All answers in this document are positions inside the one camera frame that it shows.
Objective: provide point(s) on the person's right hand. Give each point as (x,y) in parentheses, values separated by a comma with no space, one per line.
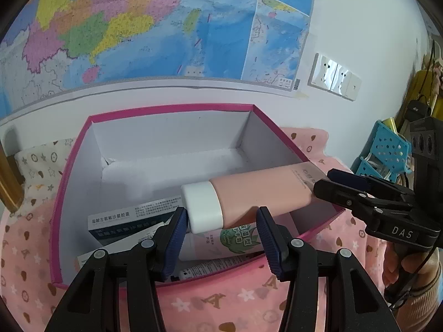
(391,266)

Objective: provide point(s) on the large pink tube white cap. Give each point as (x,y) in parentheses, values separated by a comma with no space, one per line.
(259,193)

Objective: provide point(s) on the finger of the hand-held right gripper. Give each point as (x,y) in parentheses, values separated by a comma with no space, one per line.
(346,176)
(332,190)

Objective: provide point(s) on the blue and white medicine box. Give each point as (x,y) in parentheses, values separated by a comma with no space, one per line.
(121,228)

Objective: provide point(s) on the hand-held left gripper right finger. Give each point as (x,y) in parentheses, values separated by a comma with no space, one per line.
(268,242)

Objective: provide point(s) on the colourful wall map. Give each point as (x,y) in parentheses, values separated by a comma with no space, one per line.
(138,24)

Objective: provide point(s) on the pink tube with green print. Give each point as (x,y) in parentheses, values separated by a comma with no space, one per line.
(214,245)

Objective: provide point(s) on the pink cardboard box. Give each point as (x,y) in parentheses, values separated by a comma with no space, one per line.
(62,221)

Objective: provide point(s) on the pink printed tablecloth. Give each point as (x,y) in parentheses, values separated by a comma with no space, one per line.
(225,301)

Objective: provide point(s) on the person's right forearm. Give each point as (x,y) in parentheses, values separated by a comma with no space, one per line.
(431,290)

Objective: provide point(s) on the small white tube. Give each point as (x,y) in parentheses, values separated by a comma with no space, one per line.
(207,268)

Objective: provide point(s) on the yellow bag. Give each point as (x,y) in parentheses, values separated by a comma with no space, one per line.
(420,86)

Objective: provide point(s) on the white patterned cloth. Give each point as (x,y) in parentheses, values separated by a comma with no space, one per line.
(38,169)

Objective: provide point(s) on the white wall switch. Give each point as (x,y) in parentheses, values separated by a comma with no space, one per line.
(353,87)

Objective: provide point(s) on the white wall socket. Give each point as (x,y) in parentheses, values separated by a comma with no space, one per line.
(322,71)
(342,79)

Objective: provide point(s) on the blue plastic basket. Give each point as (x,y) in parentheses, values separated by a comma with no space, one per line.
(387,145)

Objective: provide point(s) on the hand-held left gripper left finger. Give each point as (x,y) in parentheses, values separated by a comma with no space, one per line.
(174,235)

